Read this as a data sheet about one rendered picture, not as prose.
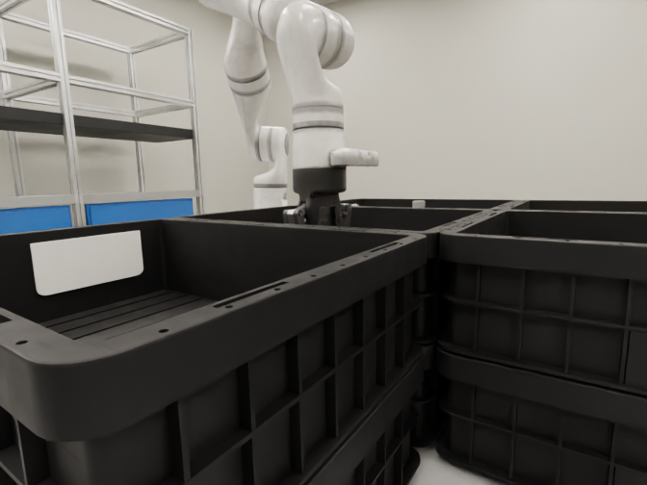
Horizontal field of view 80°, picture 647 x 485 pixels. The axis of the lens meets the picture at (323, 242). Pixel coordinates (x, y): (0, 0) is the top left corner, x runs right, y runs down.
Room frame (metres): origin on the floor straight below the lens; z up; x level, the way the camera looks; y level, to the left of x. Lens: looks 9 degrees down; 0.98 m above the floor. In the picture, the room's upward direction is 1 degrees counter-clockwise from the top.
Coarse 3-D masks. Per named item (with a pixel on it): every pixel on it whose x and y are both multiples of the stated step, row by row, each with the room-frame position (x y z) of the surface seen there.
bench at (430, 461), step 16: (416, 448) 0.37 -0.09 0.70; (432, 448) 0.36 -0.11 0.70; (432, 464) 0.34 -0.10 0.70; (448, 464) 0.34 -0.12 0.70; (416, 480) 0.32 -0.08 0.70; (432, 480) 0.32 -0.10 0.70; (448, 480) 0.32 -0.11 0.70; (464, 480) 0.32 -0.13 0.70; (480, 480) 0.32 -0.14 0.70; (496, 480) 0.32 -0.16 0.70
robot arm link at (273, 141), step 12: (264, 132) 1.03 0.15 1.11; (276, 132) 1.03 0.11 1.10; (264, 144) 1.02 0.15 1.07; (276, 144) 1.02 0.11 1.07; (288, 144) 1.06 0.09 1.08; (264, 156) 1.04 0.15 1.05; (276, 156) 1.02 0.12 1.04; (276, 168) 1.02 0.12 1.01; (264, 180) 1.02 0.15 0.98; (276, 180) 1.02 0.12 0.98
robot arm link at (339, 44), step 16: (272, 0) 0.57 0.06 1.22; (288, 0) 0.57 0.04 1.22; (304, 0) 0.58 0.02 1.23; (272, 16) 0.57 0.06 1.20; (336, 16) 0.53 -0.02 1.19; (272, 32) 0.58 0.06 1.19; (336, 32) 0.52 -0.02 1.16; (352, 32) 0.55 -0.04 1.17; (336, 48) 0.53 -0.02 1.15; (352, 48) 0.55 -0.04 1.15; (336, 64) 0.55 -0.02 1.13
